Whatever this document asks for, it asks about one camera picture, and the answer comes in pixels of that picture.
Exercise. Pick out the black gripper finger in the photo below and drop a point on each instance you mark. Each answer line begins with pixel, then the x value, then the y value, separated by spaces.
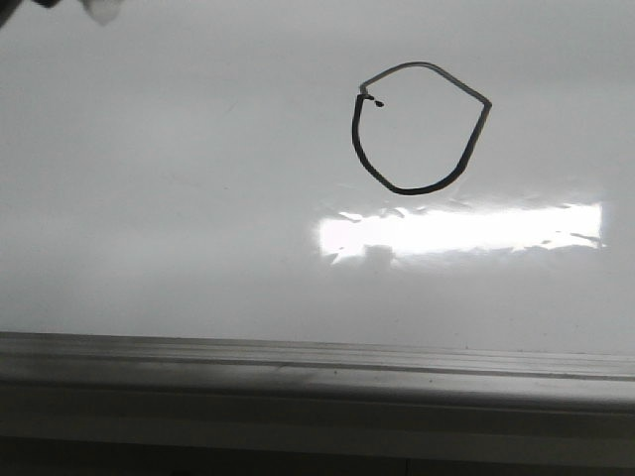
pixel 47 3

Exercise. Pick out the white black whiteboard marker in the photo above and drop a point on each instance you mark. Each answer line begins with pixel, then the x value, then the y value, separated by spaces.
pixel 102 12

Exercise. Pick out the white whiteboard with aluminium frame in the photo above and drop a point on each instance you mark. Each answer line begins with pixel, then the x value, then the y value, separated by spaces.
pixel 331 223

